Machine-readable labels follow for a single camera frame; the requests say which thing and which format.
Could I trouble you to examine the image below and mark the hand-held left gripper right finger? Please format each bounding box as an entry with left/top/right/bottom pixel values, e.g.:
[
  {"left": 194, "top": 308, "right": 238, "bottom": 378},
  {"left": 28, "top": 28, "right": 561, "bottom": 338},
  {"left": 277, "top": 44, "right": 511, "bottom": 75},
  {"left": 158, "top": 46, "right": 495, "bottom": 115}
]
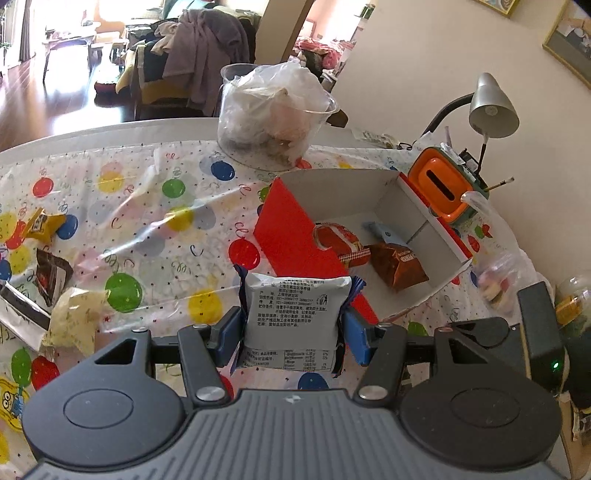
[{"left": 342, "top": 308, "right": 469, "bottom": 403}]

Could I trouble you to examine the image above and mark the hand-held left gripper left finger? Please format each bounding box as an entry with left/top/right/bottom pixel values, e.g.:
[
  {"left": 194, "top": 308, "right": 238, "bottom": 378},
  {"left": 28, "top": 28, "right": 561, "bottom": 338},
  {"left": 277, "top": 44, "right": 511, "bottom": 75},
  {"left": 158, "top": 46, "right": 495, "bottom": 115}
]
[{"left": 95, "top": 307, "right": 244, "bottom": 409}]

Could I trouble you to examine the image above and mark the blue edged snack packet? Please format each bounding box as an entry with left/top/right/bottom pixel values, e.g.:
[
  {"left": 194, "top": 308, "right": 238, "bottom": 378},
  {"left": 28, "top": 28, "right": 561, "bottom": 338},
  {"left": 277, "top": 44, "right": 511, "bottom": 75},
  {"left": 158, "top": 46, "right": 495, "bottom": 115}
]
[{"left": 231, "top": 264, "right": 365, "bottom": 377}]

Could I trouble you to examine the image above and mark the brown shiny snack packet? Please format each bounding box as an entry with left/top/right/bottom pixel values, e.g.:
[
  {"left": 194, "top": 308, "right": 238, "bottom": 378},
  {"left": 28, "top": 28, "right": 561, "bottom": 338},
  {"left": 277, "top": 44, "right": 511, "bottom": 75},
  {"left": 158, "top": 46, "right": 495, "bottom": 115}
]
[{"left": 368, "top": 242, "right": 430, "bottom": 291}]

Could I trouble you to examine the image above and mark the red snack packet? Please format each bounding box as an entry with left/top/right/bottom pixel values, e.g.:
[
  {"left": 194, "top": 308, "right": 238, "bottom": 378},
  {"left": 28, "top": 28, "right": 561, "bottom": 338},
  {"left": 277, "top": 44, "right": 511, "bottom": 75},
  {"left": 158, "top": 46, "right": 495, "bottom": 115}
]
[{"left": 313, "top": 222, "right": 371, "bottom": 268}]

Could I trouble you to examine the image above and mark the red cardboard box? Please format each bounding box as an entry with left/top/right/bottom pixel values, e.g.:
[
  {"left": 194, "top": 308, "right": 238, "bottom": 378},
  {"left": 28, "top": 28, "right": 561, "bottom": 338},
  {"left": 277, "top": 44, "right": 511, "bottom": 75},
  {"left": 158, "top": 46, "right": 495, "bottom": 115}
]
[{"left": 253, "top": 167, "right": 475, "bottom": 325}]

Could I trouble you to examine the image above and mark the pale yellow snack packet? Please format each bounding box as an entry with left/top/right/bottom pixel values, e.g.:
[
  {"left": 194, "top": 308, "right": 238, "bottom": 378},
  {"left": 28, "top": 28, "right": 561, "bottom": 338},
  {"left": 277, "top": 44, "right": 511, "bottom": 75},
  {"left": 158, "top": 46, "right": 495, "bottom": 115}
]
[{"left": 41, "top": 287, "right": 109, "bottom": 356}]

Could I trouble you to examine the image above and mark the dark brown snack packet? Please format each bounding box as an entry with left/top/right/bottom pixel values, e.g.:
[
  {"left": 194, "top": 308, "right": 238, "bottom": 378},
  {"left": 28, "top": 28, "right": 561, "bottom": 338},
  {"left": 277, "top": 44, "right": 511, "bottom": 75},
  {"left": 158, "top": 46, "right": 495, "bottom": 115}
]
[{"left": 32, "top": 249, "right": 75, "bottom": 308}]

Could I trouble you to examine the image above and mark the white black striped snack packet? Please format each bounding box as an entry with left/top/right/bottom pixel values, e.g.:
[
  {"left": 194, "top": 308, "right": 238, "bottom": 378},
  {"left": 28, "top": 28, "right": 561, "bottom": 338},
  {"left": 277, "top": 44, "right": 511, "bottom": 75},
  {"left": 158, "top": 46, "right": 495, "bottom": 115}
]
[{"left": 0, "top": 281, "right": 51, "bottom": 349}]

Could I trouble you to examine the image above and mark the clear plastic bag of sweets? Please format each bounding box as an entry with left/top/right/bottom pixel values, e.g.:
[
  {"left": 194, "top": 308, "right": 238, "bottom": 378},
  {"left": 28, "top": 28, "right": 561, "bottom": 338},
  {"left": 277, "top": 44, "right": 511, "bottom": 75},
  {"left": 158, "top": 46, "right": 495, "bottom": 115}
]
[{"left": 461, "top": 191, "right": 532, "bottom": 317}]

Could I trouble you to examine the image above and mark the orange green tissue box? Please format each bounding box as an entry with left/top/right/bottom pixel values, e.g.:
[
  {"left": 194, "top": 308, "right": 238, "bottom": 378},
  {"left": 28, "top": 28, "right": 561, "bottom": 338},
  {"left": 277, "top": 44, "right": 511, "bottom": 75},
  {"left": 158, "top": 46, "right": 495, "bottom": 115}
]
[{"left": 409, "top": 147, "right": 490, "bottom": 226}]

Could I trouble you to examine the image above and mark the clear printed packet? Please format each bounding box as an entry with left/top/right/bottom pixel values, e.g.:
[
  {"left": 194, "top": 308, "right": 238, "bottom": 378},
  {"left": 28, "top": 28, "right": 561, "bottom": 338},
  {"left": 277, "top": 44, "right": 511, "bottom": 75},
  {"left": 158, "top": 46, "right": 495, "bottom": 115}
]
[{"left": 353, "top": 128, "right": 398, "bottom": 149}]

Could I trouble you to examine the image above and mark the clear plastic tub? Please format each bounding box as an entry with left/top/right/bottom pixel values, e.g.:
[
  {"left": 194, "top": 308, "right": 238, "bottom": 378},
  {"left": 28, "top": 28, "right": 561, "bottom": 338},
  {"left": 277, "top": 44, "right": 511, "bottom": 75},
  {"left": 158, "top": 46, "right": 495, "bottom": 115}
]
[{"left": 217, "top": 64, "right": 340, "bottom": 168}]

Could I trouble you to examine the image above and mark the grey desk lamp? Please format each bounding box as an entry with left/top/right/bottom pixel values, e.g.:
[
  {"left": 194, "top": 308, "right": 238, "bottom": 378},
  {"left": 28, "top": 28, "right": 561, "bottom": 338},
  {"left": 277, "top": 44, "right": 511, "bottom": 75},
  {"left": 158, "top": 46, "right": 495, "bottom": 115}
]
[{"left": 420, "top": 72, "right": 520, "bottom": 139}]

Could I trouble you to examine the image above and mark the polka dot tablecloth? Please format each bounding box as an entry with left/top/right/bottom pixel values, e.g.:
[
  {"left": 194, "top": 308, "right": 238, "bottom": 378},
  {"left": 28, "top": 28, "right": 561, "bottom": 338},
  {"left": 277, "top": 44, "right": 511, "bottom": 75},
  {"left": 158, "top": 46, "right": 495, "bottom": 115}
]
[{"left": 0, "top": 137, "right": 561, "bottom": 480}]

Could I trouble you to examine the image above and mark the white plastic bag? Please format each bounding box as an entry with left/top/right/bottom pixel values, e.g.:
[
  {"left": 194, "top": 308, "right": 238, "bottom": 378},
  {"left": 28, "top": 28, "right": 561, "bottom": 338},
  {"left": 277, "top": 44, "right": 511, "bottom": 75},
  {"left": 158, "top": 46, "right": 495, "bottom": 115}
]
[{"left": 231, "top": 61, "right": 331, "bottom": 158}]

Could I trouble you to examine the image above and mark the sofa with clothes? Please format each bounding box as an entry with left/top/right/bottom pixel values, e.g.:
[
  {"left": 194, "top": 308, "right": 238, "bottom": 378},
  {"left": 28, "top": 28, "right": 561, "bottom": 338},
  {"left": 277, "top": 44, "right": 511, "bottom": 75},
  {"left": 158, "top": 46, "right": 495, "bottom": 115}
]
[{"left": 113, "top": 18, "right": 259, "bottom": 121}]

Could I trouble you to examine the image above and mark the bed with pink bedding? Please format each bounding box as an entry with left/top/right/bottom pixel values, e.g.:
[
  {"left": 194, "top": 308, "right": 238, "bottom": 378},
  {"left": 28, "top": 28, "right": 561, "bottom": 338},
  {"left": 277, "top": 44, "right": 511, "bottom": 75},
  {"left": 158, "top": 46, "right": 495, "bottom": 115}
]
[{"left": 295, "top": 37, "right": 356, "bottom": 70}]

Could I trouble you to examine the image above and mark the grey coat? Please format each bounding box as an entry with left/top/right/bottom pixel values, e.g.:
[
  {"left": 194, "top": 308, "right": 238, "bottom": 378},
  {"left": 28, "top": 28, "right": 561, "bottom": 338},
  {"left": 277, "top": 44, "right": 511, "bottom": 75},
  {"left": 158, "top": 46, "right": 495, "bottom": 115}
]
[{"left": 161, "top": 8, "right": 250, "bottom": 116}]

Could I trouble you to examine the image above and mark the dark coffee table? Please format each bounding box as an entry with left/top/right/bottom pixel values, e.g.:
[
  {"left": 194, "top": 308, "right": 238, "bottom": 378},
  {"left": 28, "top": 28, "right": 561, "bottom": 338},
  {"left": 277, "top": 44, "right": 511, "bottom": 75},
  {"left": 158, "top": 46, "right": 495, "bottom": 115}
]
[{"left": 41, "top": 32, "right": 130, "bottom": 84}]

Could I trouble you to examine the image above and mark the gold framed wall picture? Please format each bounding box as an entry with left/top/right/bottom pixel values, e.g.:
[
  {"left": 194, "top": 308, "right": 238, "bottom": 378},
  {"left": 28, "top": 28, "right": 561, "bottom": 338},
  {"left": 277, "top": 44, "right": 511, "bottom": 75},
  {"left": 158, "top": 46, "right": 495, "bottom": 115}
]
[
  {"left": 542, "top": 0, "right": 591, "bottom": 88},
  {"left": 475, "top": 0, "right": 520, "bottom": 18}
]

